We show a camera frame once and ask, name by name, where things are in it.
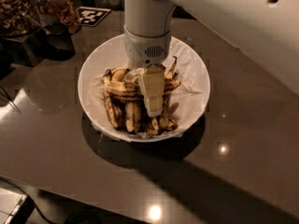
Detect black white marker tag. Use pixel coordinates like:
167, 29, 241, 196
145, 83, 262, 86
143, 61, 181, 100
78, 7, 110, 27

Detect glass jar of snacks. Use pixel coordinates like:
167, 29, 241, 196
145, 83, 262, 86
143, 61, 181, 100
34, 0, 80, 34

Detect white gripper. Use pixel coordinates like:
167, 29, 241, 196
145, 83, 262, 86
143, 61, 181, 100
124, 28, 171, 118

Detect left spotted banana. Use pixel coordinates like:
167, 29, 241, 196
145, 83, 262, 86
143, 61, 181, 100
103, 67, 128, 129

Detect black cable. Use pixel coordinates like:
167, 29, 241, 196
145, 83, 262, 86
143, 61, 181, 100
0, 177, 104, 224

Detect far right spotted banana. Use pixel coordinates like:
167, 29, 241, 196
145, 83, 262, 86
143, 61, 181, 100
159, 56, 178, 129

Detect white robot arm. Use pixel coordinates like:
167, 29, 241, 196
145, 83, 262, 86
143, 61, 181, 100
124, 0, 299, 94

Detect grey box bottom left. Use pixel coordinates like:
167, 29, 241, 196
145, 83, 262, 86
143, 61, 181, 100
0, 189, 27, 224

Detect black scoop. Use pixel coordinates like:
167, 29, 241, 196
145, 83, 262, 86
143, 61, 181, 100
21, 11, 75, 61

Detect white round bowl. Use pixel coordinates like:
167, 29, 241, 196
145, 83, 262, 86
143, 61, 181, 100
77, 34, 211, 143

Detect glass jar of nuts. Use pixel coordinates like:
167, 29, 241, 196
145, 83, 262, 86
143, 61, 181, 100
0, 0, 39, 37

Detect crosswise spotted banana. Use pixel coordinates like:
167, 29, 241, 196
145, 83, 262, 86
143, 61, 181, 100
104, 78, 180, 99

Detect middle spotted banana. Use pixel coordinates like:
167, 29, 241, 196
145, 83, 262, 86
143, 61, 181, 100
125, 94, 142, 133

